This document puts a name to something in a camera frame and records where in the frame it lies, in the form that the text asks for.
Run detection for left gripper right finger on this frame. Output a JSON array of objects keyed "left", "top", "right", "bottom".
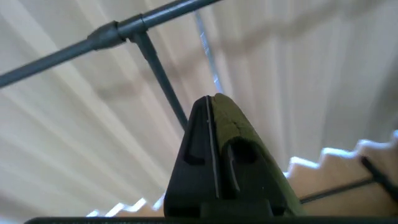
[{"left": 220, "top": 138, "right": 287, "bottom": 216}]

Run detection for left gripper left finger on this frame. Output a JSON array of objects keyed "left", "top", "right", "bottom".
[{"left": 164, "top": 95, "right": 223, "bottom": 218}]

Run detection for green long-sleeved shirt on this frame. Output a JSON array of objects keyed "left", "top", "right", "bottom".
[{"left": 211, "top": 92, "right": 308, "bottom": 218}]

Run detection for black clothes rack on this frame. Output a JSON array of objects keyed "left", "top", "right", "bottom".
[{"left": 0, "top": 0, "right": 398, "bottom": 205}]

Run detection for beige curtain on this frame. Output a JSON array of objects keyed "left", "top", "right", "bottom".
[{"left": 0, "top": 0, "right": 398, "bottom": 218}]

